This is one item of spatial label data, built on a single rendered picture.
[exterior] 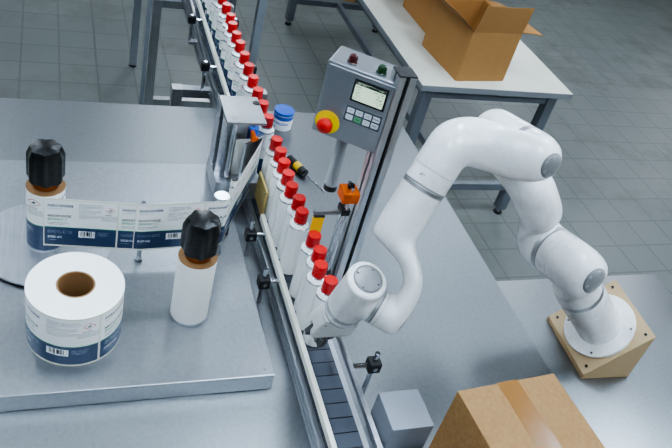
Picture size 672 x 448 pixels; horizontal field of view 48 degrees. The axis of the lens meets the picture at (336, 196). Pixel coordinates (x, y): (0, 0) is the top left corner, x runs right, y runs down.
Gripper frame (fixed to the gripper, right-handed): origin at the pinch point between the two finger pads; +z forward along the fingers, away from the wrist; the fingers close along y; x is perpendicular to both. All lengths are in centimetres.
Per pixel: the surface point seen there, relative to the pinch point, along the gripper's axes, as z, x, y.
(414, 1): 83, -205, -113
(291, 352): 6.9, 0.7, 5.5
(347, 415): 0.1, 18.3, -2.8
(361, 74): -39, -46, -6
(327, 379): 3.5, 8.9, -1.0
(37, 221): 8, -36, 62
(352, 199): -15.1, -28.3, -8.3
